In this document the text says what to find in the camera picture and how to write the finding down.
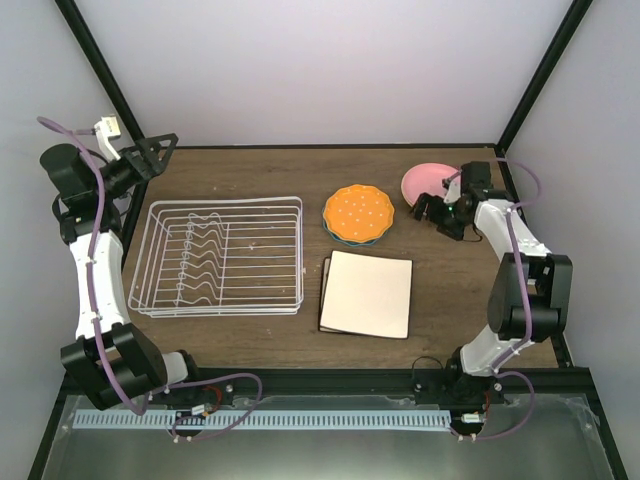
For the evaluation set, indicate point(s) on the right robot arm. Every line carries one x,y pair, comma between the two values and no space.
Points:
529,300

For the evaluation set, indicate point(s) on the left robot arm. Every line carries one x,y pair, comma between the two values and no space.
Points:
111,360

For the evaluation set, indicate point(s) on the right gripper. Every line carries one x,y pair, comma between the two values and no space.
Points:
434,215

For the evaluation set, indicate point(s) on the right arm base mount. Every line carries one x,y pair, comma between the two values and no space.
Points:
465,391

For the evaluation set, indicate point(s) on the black front frame rail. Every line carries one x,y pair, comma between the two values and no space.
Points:
233,383

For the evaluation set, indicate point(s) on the slotted cable duct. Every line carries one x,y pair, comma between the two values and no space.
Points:
401,420

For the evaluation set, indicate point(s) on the square floral plate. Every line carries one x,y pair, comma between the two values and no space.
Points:
323,285

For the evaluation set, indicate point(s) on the orange dotted scalloped plate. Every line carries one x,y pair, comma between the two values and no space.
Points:
359,213

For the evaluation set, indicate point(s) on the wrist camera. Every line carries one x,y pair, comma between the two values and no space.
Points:
453,188
106,130

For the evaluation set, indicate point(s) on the white wire dish rack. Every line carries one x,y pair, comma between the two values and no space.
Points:
205,258

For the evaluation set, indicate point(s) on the cream square plate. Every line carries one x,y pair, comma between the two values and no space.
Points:
368,296

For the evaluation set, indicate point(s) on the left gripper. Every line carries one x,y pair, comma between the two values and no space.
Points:
145,148

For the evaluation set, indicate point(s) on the pink round plate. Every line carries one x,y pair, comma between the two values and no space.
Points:
428,177

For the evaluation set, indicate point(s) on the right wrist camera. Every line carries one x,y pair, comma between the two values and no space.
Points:
453,188

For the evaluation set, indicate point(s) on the teal dotted plate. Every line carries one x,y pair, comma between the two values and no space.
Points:
347,242

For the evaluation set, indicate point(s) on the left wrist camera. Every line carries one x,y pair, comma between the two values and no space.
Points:
106,130

